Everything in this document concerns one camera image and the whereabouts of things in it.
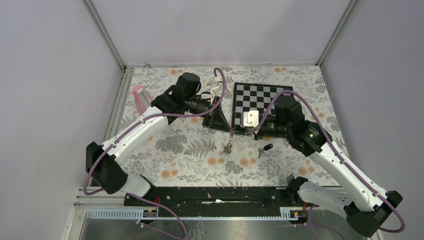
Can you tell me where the floral table mat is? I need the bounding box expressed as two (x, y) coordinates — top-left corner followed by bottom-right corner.
(123, 66), (346, 187)

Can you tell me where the purple cable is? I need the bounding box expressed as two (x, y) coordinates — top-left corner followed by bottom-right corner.
(82, 67), (228, 240)
(250, 89), (406, 240)

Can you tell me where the keyring with coloured keys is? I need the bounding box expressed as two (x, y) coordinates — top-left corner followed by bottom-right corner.
(223, 131), (234, 154)

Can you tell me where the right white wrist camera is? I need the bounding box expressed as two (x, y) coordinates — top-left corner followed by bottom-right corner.
(240, 110), (260, 128)

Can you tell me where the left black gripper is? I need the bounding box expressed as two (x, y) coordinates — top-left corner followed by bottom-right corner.
(185, 95), (232, 133)

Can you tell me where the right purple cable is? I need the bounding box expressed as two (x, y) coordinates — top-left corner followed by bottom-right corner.
(250, 89), (406, 240)

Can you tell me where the pink box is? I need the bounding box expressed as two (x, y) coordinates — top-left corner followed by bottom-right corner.
(133, 85), (154, 116)

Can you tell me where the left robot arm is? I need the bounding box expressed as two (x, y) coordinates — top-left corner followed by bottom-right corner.
(83, 67), (227, 206)

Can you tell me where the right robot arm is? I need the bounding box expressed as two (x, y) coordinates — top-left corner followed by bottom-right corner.
(240, 95), (403, 238)

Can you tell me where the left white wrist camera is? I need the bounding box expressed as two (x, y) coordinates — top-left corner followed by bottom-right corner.
(210, 85), (223, 102)

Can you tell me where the black white chessboard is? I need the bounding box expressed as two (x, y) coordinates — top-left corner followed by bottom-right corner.
(231, 82), (293, 135)

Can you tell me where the white cable duct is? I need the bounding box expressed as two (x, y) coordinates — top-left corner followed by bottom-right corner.
(85, 207), (299, 221)

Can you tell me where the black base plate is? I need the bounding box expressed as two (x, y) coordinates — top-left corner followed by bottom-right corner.
(124, 186), (311, 217)

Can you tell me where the key with black fob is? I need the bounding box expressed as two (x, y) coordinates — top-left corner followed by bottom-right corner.
(258, 143), (273, 159)

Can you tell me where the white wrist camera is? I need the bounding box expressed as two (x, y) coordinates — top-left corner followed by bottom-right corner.
(210, 85), (223, 102)
(240, 110), (260, 128)

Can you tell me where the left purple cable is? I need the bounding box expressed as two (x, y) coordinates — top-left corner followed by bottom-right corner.
(82, 67), (228, 240)

